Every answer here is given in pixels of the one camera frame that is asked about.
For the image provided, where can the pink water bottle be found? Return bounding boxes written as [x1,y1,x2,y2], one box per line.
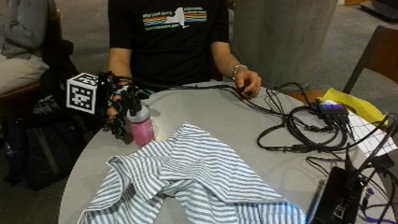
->
[125,105,157,147]

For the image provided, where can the white marker cube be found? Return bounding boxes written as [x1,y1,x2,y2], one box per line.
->
[67,72,100,116]

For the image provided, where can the grey concrete pillar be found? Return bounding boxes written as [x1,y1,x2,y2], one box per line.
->
[230,0,340,89]

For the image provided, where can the person's black printed t-shirt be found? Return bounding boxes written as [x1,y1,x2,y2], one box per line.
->
[107,0,232,91]

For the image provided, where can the black hanging jacket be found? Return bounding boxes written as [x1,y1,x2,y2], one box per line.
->
[31,0,83,117]

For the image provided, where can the black usb hub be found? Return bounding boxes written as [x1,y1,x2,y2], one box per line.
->
[317,103,350,118]

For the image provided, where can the yellow paper bag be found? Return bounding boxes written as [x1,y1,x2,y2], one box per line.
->
[317,87,390,127]

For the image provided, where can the black backpack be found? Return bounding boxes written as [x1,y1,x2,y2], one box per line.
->
[3,115,91,192]

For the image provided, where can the wooden bench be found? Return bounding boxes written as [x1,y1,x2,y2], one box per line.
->
[0,79,43,102]

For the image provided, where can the grey white striped shirt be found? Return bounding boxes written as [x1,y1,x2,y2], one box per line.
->
[77,122,309,224]

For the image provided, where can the brown wooden chair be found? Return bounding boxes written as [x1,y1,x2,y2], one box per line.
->
[342,25,398,95]

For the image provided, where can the white checkered paper sheet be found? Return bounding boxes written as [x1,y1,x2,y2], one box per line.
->
[348,111,398,157]

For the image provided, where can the black electronics box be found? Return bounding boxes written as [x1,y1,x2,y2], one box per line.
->
[310,165,367,224]

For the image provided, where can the long black glove cable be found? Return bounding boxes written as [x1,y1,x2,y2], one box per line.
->
[111,75,322,126]

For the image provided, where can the silver bracelet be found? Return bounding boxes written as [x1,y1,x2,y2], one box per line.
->
[230,63,250,79]

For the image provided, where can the coiled black cable bundle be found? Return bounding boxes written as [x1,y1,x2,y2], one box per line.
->
[256,81,354,154]

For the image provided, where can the tangled black cables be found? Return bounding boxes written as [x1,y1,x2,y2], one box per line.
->
[305,112,398,224]

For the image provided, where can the purple cable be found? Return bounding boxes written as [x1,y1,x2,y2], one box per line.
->
[358,188,397,224]

